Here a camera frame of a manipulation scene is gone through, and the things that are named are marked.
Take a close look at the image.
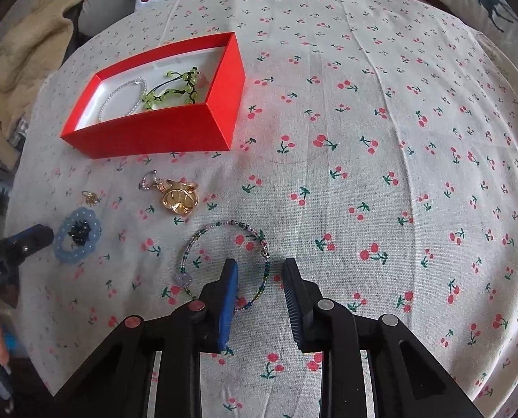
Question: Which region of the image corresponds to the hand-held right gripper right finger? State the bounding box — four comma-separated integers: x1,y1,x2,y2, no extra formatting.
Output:
282,258,486,418

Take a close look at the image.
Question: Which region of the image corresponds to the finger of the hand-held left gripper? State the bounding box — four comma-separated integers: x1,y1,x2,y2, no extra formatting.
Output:
0,224,56,266

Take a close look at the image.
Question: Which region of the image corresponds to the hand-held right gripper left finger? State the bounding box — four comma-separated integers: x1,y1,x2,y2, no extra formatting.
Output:
52,258,240,418

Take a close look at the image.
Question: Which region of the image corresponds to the light blue bead bracelet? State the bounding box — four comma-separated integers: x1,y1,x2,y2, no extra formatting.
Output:
53,207,104,264

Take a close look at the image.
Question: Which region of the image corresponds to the black bead cluster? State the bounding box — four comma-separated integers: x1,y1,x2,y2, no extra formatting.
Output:
66,222,91,247

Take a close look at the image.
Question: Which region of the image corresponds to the multicolour seed bead bracelet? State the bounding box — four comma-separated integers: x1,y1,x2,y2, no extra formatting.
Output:
178,220,271,314

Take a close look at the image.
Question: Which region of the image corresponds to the gold brooch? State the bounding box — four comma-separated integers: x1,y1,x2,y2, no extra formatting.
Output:
161,178,199,217

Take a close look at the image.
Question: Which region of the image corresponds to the silver ring with charm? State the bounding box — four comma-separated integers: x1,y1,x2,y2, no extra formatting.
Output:
139,170,166,193

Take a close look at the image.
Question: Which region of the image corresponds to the red cardboard box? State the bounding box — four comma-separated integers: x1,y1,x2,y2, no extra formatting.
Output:
60,32,247,160

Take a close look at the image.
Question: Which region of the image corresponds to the plaid cloth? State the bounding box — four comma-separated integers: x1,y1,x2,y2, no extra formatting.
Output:
5,115,30,145

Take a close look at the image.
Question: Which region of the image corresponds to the cherry print tablecloth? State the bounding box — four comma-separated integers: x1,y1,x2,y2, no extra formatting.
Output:
4,0,518,418

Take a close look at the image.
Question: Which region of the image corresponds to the beige quilted blanket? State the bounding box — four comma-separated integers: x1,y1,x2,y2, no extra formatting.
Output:
0,0,92,157

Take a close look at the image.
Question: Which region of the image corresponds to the plain grey pillow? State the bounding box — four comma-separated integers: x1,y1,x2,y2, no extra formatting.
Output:
78,0,143,38

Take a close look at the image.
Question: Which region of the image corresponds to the white deer print pillow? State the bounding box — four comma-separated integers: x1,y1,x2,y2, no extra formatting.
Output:
429,0,518,92

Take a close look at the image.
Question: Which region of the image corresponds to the silver bead bracelet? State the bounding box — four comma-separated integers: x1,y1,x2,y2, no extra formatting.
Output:
97,77,150,123

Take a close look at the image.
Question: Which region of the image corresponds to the green bead bracelet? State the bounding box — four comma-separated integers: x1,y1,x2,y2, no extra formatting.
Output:
140,66,199,112

